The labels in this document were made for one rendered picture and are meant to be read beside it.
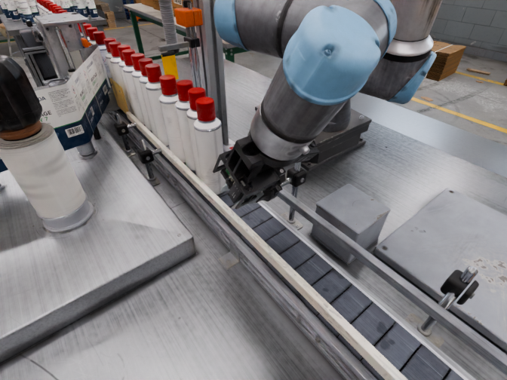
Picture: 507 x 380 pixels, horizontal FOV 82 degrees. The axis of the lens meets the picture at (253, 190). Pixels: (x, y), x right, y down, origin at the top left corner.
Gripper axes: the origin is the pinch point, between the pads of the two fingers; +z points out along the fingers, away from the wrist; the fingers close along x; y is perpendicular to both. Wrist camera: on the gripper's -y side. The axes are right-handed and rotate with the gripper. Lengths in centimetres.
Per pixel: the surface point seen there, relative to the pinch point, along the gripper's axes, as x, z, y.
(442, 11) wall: -160, 142, -542
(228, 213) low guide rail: 1.6, 1.3, 4.5
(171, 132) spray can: -22.9, 9.1, 2.9
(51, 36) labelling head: -69, 20, 14
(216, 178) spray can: -6.9, 4.5, 1.5
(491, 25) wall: -91, 112, -541
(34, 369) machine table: 7.5, 7.7, 39.7
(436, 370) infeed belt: 35.0, -13.9, -2.4
